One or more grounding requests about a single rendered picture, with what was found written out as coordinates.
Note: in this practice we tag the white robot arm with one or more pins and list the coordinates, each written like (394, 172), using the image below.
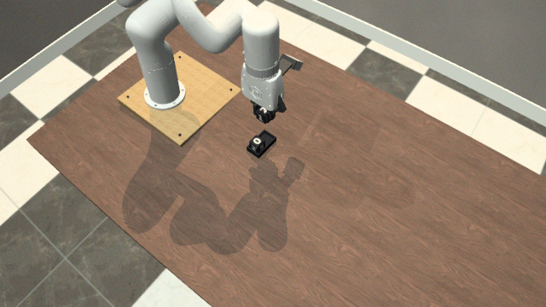
(148, 26)

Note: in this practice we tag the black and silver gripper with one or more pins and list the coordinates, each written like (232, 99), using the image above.
(264, 92)

